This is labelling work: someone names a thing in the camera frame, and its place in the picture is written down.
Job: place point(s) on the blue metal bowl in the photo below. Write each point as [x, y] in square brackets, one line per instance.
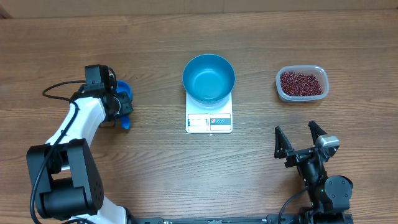
[208, 78]

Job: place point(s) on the clear plastic food container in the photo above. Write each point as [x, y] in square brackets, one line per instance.
[317, 71]

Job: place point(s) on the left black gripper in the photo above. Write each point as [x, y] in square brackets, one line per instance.
[127, 105]

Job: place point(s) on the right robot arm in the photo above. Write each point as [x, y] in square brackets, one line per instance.
[329, 196]

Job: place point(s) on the red beans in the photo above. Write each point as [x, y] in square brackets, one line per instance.
[299, 84]

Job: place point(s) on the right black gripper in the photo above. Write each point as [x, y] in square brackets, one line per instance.
[282, 147]

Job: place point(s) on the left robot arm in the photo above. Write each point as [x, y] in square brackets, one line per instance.
[66, 183]

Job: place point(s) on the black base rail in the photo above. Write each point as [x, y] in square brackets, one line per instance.
[270, 219]

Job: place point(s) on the white digital kitchen scale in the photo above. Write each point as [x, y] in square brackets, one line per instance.
[209, 118]

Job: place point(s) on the blue plastic measuring scoop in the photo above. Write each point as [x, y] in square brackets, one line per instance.
[123, 86]

